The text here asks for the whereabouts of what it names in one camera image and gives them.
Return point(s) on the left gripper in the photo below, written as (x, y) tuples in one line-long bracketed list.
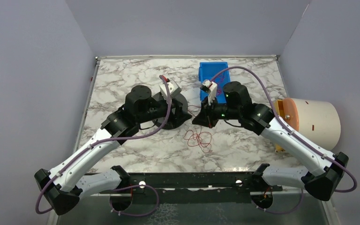
[(176, 109)]

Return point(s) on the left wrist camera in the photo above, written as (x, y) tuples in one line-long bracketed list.
[(169, 86)]

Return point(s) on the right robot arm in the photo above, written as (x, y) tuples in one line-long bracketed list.
[(321, 170)]

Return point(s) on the white cylinder with orange lid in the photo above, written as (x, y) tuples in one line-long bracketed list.
[(316, 120)]

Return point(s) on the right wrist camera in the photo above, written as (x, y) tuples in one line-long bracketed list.
[(210, 88)]

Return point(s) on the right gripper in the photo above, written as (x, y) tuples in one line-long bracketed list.
[(205, 113)]

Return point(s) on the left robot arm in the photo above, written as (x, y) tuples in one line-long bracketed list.
[(67, 183)]

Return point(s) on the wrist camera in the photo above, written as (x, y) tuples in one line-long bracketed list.
[(210, 88), (169, 86)]

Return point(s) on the blue plastic bin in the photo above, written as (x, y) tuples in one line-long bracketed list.
[(208, 69)]

